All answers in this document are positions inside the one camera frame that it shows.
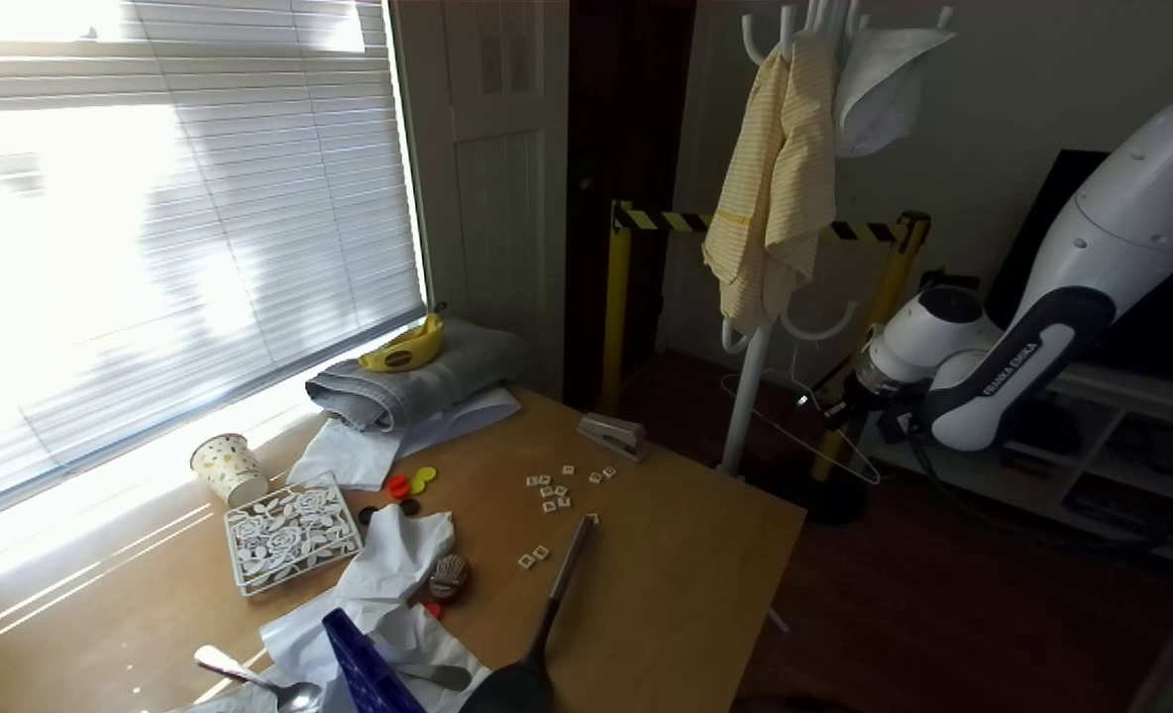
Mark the yellow banana toy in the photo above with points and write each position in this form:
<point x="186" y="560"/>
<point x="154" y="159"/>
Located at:
<point x="406" y="346"/>

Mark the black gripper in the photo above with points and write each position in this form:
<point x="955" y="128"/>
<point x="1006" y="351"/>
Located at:
<point x="849" y="392"/>

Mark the small white tile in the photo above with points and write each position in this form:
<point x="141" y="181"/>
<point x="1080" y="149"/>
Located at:
<point x="553" y="499"/>
<point x="533" y="557"/>
<point x="537" y="479"/>
<point x="570" y="469"/>
<point x="601" y="475"/>

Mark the metal spoon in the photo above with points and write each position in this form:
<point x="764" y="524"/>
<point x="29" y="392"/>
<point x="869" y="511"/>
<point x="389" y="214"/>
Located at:
<point x="253" y="676"/>

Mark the grey folded towel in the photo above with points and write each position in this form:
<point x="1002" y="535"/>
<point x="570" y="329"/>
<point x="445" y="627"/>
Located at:
<point x="416" y="391"/>

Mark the white coat rack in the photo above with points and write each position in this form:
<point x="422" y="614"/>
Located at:
<point x="746" y="398"/>

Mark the white window blind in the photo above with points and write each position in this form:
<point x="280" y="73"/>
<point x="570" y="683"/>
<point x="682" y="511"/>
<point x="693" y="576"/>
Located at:
<point x="175" y="240"/>

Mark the light wooden table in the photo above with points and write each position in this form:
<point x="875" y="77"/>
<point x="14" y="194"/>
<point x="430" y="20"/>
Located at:
<point x="667" y="580"/>

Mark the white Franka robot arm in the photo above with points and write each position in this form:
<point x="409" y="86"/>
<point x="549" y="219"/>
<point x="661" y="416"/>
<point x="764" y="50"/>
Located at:
<point x="1114" y="251"/>

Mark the white panel door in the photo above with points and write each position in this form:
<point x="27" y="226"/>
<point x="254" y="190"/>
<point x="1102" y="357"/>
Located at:
<point x="494" y="198"/>

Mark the box of white pieces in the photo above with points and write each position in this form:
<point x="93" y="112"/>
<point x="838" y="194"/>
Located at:
<point x="293" y="535"/>

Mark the grey stapler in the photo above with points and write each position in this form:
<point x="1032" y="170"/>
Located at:
<point x="611" y="435"/>

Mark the white television shelf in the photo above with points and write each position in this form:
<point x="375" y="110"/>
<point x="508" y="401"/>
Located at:
<point x="1102" y="487"/>

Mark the small grey round object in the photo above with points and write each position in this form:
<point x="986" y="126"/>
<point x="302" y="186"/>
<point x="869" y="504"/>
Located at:
<point x="445" y="580"/>

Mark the crumpled white cloth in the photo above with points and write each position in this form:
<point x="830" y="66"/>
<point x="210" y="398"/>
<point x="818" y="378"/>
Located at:
<point x="396" y="560"/>

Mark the yellow cloth garment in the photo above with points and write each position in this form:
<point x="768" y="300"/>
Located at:
<point x="771" y="198"/>

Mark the yellow game disc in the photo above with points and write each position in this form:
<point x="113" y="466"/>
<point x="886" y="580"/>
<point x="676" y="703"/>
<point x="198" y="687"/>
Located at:
<point x="422" y="475"/>

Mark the yellow black barrier stand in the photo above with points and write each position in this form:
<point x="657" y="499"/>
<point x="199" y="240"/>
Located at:
<point x="611" y="301"/>

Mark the white hat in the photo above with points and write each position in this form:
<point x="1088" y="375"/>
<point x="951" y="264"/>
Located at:
<point x="886" y="86"/>

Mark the red game disc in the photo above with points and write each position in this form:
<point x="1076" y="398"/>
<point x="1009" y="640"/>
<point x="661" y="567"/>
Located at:
<point x="400" y="487"/>

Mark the pale flat cloth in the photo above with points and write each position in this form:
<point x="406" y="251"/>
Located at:
<point x="352" y="457"/>

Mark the blue connect four grid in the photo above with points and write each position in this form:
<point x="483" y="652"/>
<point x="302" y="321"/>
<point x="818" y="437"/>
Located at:
<point x="372" y="668"/>

